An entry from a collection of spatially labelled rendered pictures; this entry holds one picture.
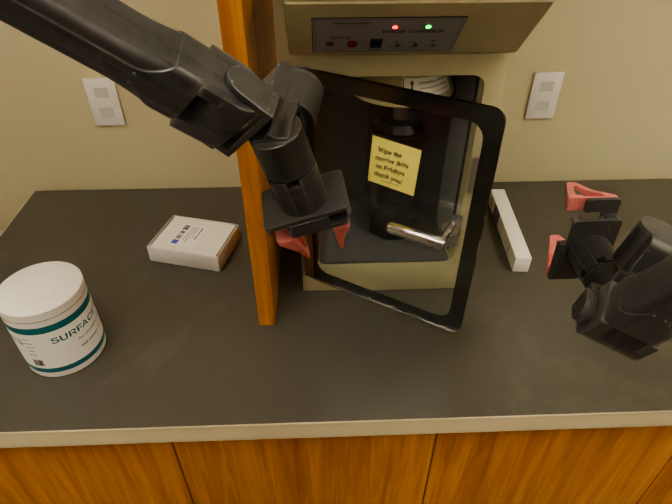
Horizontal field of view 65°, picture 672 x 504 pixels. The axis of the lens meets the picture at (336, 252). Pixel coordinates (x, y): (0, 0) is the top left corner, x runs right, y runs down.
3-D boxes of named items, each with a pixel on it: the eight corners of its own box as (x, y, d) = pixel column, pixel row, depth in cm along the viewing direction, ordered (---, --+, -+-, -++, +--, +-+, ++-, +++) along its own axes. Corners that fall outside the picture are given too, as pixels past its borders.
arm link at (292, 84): (179, 129, 53) (223, 81, 47) (212, 61, 60) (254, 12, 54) (273, 192, 59) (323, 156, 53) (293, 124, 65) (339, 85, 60)
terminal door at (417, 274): (308, 274, 101) (298, 65, 76) (460, 332, 89) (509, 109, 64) (305, 276, 100) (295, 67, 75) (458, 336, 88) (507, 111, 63)
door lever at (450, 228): (399, 218, 81) (400, 204, 79) (458, 237, 77) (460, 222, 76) (384, 236, 77) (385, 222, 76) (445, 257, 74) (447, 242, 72)
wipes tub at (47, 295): (45, 322, 98) (14, 260, 88) (116, 320, 98) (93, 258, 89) (14, 379, 87) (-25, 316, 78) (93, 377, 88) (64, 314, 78)
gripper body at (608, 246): (617, 212, 71) (644, 246, 65) (595, 269, 77) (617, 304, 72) (570, 213, 71) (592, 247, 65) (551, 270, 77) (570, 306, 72)
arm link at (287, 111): (238, 143, 52) (292, 139, 50) (254, 99, 56) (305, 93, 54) (262, 191, 57) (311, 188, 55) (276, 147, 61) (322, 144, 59)
